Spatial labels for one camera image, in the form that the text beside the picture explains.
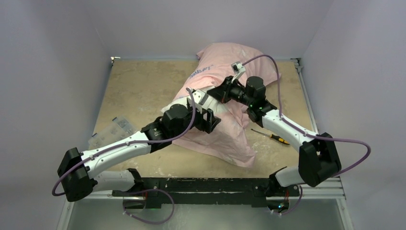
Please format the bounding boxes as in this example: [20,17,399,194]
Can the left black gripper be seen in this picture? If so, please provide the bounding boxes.
[171,103,220,139]

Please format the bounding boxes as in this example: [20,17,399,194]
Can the white pillow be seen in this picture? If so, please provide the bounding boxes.
[161,95,228,117]

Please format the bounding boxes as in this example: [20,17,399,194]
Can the pink pillow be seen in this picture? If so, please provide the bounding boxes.
[173,42,263,168]

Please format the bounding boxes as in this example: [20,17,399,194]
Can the yellow black screwdriver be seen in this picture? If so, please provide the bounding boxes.
[251,129,290,145]

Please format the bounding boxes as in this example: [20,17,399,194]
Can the black base bar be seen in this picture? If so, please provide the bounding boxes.
[112,177,300,210]

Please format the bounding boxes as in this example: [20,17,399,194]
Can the clear plastic bag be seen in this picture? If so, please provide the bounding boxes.
[88,116,137,150]

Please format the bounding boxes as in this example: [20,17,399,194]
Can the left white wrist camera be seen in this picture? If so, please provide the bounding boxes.
[187,90,209,112]

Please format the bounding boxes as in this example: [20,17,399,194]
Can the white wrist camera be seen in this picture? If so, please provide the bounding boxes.
[231,61,246,83]
[187,90,209,112]

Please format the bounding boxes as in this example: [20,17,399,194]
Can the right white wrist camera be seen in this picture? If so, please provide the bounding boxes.
[231,61,246,83]

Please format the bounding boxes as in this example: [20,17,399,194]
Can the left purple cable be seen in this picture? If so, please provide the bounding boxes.
[51,88,197,197]

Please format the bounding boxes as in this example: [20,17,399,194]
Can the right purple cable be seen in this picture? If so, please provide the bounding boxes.
[242,54,372,178]

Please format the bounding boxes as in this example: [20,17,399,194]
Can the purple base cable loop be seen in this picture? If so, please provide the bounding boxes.
[123,189,175,225]

